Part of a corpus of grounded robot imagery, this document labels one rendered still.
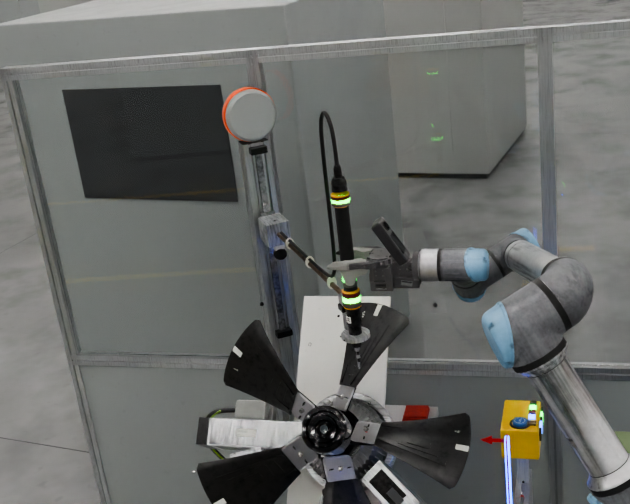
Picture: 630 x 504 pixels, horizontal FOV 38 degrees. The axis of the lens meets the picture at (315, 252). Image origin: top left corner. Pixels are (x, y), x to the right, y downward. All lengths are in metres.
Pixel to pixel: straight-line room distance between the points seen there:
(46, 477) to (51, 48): 2.06
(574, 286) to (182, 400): 1.91
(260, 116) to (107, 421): 1.42
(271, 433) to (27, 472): 2.47
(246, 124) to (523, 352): 1.25
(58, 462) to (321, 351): 2.43
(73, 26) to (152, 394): 1.92
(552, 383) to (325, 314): 1.02
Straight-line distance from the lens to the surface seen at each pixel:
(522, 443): 2.60
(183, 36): 4.27
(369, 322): 2.43
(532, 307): 1.81
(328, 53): 2.78
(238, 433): 2.60
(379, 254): 2.15
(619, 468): 1.93
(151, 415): 3.51
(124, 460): 3.68
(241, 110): 2.73
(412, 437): 2.36
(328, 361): 2.67
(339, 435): 2.34
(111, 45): 4.49
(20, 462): 4.97
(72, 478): 4.72
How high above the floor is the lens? 2.46
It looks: 21 degrees down
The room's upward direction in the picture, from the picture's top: 7 degrees counter-clockwise
